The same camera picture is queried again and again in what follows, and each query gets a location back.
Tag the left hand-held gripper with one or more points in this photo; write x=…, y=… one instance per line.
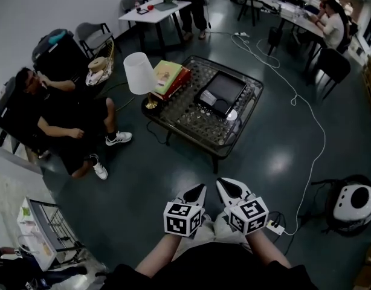
x=179, y=219

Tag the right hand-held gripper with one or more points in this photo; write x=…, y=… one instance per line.
x=249, y=216

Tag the clear plastic cup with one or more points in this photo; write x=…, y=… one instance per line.
x=208, y=97

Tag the black square tray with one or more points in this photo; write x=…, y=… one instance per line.
x=226, y=88

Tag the person's right forearm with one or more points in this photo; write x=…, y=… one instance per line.
x=265, y=249

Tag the person's left forearm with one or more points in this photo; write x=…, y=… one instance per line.
x=155, y=255

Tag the person's light grey trousers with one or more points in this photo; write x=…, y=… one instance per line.
x=217, y=231

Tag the white power strip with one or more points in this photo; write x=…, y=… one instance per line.
x=241, y=34
x=275, y=226

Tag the person's black shirt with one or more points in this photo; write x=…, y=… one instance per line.
x=209, y=270

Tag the black woven coffee table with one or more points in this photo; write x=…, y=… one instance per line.
x=191, y=116

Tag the red flat box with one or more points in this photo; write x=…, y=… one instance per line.
x=181, y=83

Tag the green book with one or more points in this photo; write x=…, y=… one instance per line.
x=166, y=74

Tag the white shade table lamp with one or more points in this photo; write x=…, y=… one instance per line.
x=138, y=72

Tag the black chair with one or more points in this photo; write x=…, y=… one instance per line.
x=252, y=3
x=332, y=66

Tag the black bin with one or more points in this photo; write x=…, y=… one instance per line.
x=275, y=36

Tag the beige tape roll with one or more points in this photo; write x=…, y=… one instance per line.
x=96, y=64

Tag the long white desk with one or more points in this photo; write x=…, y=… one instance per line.
x=303, y=20

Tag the white table with black legs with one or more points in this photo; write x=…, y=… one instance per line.
x=152, y=14

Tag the grey chair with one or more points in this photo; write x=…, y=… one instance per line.
x=93, y=35
x=129, y=3

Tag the dark green mat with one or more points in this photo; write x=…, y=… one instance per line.
x=165, y=6

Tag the black suitcase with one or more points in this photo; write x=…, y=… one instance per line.
x=61, y=56

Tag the red apple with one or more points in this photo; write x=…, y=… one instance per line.
x=150, y=8

